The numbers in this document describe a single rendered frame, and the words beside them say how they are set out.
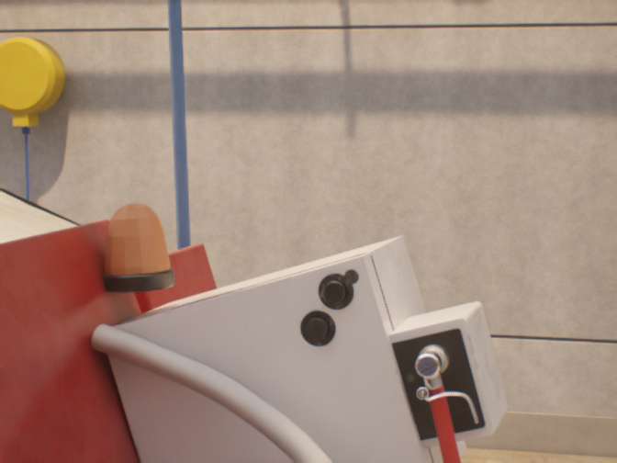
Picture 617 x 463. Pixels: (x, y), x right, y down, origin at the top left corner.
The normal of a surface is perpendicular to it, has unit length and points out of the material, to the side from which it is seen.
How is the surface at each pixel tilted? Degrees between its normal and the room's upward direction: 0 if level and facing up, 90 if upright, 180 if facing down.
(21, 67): 90
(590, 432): 90
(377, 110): 90
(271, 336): 90
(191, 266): 73
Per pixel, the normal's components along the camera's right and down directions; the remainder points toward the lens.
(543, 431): -0.26, 0.10
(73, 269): 0.91, -0.31
